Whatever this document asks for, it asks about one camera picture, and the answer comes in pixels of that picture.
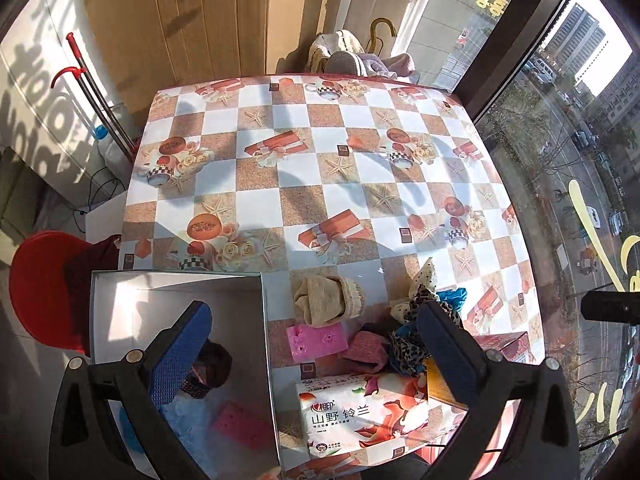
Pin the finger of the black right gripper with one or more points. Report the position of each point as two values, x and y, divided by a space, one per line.
614 307

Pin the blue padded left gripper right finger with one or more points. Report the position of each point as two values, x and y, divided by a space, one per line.
543 440

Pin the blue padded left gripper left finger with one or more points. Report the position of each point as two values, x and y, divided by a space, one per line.
85 442

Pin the leopard print scrunchie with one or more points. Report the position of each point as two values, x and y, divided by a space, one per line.
408 352

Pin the blue plastic glove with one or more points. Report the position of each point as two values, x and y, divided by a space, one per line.
455 298

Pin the cream polka dot scarf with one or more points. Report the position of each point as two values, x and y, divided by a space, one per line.
422 285

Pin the dusty pink knitted cloth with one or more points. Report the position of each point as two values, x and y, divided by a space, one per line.
367 353

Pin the beige towel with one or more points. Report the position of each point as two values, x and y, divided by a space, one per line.
328 300

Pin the pink sponge block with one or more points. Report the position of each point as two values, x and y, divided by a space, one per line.
309 343

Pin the yellow orange small box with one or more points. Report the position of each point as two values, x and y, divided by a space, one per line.
437 387

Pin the red printed box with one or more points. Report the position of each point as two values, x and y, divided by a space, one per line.
514 346

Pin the floral tissue pack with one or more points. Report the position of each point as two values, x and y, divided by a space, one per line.
345 414

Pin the white cardboard storage box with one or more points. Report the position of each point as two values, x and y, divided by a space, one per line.
129 308

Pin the black knitted hat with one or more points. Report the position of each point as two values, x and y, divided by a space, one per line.
210 370

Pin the red plastic chair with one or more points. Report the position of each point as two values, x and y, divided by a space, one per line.
49 287

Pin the dark maroon garment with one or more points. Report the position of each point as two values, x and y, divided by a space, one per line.
86 259

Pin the checkered patterned tablecloth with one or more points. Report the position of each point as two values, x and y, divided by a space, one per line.
297 175

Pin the green leather sofa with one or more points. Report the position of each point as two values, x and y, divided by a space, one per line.
22 194

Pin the white plastic bottle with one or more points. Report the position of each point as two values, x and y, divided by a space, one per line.
114 158

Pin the pile of clothes on chair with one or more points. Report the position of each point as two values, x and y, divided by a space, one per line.
340 53

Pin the brown cardboard panel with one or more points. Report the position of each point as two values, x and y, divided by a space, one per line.
150 45

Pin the red handled mop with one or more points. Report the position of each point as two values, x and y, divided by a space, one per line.
96 99

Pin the wooden cane handle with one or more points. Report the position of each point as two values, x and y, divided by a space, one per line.
379 29

